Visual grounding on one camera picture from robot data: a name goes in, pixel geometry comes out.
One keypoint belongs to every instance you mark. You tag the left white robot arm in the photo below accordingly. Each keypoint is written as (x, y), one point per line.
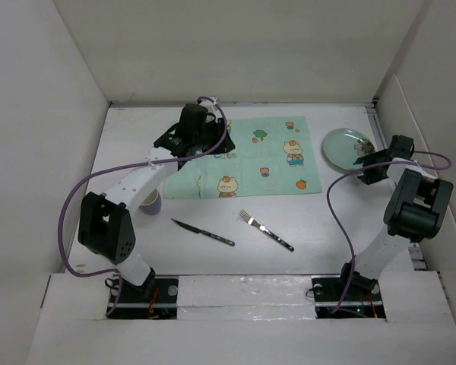
(105, 225)

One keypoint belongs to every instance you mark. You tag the black handled table knife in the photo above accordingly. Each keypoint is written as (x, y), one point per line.
(204, 233)

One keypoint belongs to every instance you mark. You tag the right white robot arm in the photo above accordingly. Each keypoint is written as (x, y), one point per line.
(415, 211)

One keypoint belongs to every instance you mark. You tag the silver fork black handle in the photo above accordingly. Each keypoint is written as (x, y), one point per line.
(244, 216)

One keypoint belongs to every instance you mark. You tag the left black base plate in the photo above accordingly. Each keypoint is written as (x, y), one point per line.
(158, 303)

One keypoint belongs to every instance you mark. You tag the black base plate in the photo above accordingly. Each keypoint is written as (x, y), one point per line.
(362, 299)
(158, 303)

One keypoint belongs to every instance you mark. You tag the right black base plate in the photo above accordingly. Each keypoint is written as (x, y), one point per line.
(362, 299)

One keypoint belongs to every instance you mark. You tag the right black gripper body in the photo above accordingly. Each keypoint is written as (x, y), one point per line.
(373, 158)

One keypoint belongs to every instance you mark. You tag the purple ceramic mug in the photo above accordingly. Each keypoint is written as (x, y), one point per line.
(152, 204)

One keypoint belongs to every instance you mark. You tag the green cartoon print cloth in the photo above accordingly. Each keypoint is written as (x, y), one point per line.
(272, 156)

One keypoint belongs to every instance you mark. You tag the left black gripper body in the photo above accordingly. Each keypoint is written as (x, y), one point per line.
(212, 134)

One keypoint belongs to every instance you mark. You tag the green floral plate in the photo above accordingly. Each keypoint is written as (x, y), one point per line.
(343, 147)

